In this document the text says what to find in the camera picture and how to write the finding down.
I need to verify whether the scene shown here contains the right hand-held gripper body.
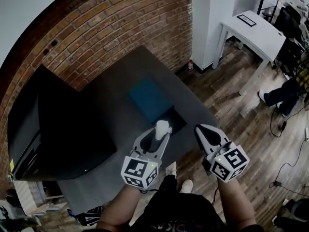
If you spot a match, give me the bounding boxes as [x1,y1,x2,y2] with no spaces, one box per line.
[202,141,250,184]

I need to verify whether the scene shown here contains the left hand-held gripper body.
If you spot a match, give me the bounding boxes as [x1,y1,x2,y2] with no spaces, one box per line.
[120,150,163,191]

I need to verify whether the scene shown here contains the small white object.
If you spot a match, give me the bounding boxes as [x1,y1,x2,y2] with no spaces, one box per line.
[154,119,173,141]

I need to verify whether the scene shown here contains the blue cloth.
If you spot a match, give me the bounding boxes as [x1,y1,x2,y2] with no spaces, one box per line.
[128,78,188,135]

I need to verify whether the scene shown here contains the person's left forearm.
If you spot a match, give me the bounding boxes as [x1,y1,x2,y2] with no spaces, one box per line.
[96,184,141,232]

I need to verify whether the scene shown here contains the person's right forearm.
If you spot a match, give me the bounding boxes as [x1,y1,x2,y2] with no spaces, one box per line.
[216,179,257,230]

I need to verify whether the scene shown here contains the person's left white shoe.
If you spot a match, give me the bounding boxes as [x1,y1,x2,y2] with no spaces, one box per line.
[166,161,178,179]

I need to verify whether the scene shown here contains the person's white shoe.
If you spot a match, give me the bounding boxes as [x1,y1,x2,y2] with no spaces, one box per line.
[179,179,194,194]
[166,161,178,179]

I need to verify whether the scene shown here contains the person's right white shoe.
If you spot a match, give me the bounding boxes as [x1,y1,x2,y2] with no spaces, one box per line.
[179,179,194,194]

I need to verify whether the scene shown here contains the person's black shirt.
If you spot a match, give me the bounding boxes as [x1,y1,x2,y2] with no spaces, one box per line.
[130,174,228,232]

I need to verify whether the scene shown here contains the black and white bag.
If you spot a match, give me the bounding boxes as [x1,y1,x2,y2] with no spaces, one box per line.
[67,204,105,227]

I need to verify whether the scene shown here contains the black mini fridge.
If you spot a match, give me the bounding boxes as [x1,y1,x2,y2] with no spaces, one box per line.
[7,64,118,181]

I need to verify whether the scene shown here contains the white side table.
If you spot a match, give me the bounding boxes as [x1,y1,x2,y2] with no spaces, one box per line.
[211,9,287,97]

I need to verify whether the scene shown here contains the black tablet on white table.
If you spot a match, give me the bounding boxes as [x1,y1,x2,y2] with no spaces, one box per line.
[236,13,257,28]

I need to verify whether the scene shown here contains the black office chair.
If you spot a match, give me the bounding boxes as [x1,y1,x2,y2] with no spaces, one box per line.
[275,5,303,40]

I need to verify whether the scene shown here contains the black cable with adapter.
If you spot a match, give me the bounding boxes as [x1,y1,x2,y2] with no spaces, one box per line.
[268,162,301,191]
[269,98,309,138]

